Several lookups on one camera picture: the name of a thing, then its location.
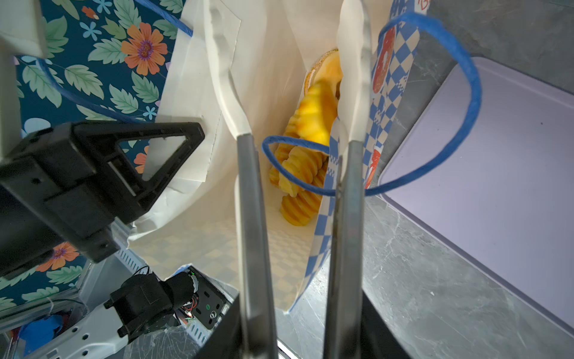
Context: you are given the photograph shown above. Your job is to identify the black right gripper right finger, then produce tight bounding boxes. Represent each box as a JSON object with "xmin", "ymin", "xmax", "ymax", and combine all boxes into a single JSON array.
[{"xmin": 360, "ymin": 292, "xmax": 410, "ymax": 359}]

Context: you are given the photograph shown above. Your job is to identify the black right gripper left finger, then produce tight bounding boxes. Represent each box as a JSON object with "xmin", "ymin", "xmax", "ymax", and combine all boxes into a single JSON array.
[{"xmin": 194, "ymin": 296, "xmax": 242, "ymax": 359}]

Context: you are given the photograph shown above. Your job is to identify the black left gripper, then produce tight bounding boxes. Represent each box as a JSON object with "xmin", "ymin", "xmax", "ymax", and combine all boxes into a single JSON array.
[{"xmin": 1, "ymin": 121, "xmax": 205, "ymax": 278}]

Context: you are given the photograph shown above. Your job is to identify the checkered paper bread bag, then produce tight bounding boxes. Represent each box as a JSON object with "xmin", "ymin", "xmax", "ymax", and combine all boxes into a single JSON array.
[{"xmin": 35, "ymin": 0, "xmax": 483, "ymax": 313}]

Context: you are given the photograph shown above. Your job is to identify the wide striped bread roll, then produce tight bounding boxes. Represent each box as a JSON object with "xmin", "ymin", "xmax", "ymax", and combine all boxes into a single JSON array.
[{"xmin": 279, "ymin": 147, "xmax": 328, "ymax": 226}]

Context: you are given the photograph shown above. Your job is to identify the lavender plastic tray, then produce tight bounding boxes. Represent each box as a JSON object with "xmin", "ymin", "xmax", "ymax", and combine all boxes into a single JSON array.
[{"xmin": 383, "ymin": 58, "xmax": 573, "ymax": 333}]

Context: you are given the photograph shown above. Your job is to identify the small round striped bun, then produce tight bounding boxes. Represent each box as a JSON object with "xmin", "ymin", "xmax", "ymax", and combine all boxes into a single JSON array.
[{"xmin": 296, "ymin": 81, "xmax": 338, "ymax": 146}]

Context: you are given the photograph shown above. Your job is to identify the long narrow striped bread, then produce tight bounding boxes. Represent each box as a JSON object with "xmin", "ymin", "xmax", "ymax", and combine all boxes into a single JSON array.
[{"xmin": 269, "ymin": 116, "xmax": 299, "ymax": 188}]

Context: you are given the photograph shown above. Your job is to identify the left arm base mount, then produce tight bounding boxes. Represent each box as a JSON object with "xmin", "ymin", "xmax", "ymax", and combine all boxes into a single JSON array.
[{"xmin": 104, "ymin": 266, "xmax": 230, "ymax": 343}]

